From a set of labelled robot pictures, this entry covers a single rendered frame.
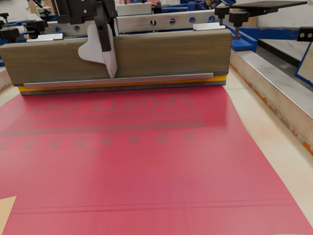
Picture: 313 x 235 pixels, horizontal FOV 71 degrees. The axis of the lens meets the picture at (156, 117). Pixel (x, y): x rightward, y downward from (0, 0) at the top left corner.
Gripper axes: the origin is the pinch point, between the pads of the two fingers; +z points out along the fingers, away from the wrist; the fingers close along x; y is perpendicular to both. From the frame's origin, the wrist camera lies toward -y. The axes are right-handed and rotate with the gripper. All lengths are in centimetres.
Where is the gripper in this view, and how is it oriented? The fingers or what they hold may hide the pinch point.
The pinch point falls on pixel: (117, 66)
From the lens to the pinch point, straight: 42.7
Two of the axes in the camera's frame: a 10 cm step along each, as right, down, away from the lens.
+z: 0.9, 8.6, 5.1
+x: -0.1, 5.1, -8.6
